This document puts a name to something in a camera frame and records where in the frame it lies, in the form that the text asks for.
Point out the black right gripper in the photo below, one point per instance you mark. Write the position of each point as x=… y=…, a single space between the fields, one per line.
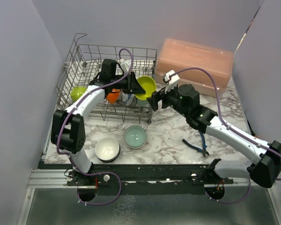
x=153 y=99

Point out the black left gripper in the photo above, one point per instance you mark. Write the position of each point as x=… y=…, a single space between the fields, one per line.
x=133 y=86

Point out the yellow-green bowl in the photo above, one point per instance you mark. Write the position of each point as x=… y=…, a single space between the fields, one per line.
x=148 y=84

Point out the blue floral bowl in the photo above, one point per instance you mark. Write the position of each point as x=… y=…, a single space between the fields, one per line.
x=127 y=98

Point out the white round bowl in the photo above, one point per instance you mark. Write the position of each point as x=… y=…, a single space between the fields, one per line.
x=113 y=96

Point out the celadon green bowl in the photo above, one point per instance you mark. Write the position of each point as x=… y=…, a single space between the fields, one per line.
x=142 y=103

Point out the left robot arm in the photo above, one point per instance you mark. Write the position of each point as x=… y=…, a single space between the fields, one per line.
x=68 y=132

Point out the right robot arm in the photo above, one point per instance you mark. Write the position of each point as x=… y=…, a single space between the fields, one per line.
x=263 y=159

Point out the grey bowl under yellow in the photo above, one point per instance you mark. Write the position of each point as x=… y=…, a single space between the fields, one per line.
x=107 y=149

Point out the orange-tipped screwdriver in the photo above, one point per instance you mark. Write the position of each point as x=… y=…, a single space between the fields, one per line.
x=250 y=129

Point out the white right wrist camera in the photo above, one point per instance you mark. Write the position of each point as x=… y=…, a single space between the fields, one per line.
x=171 y=80

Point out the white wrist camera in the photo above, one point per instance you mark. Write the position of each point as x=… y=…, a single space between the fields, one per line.
x=171 y=80
x=125 y=64

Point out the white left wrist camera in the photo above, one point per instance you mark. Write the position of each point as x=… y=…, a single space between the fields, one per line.
x=125 y=64

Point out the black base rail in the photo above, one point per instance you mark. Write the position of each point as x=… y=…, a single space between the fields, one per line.
x=110 y=179

